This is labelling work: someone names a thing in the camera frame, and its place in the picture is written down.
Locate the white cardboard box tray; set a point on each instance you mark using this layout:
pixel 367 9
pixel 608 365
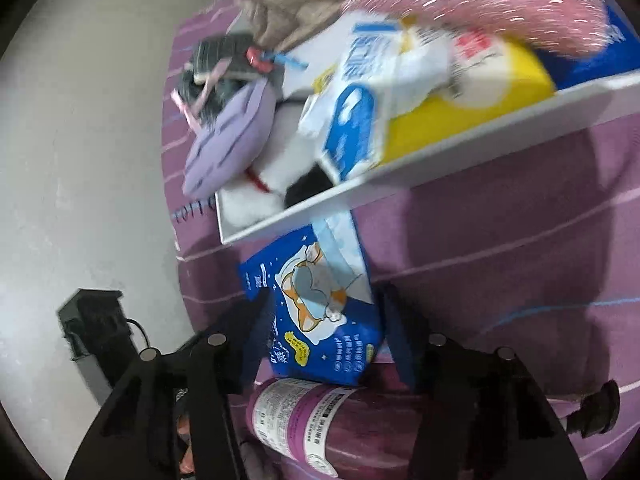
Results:
pixel 446 135

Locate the lavender soft pouch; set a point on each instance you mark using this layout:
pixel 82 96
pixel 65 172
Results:
pixel 228 147

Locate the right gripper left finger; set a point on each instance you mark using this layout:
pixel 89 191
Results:
pixel 134 435

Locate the green plaid cloth doll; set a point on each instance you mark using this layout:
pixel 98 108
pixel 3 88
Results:
pixel 219 67

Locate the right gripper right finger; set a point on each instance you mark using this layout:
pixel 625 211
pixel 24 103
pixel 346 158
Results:
pixel 425 369

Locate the white black plush toy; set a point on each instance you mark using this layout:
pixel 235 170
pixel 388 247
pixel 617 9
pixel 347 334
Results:
pixel 284 174

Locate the blue white bandage packet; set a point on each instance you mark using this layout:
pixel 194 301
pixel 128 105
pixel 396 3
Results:
pixel 365 105

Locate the person's left hand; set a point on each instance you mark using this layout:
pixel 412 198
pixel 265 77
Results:
pixel 186 462

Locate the purple striped bed sheet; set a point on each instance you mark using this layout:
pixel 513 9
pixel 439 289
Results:
pixel 537 250

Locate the purple pump bottle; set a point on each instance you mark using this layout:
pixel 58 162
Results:
pixel 349 433

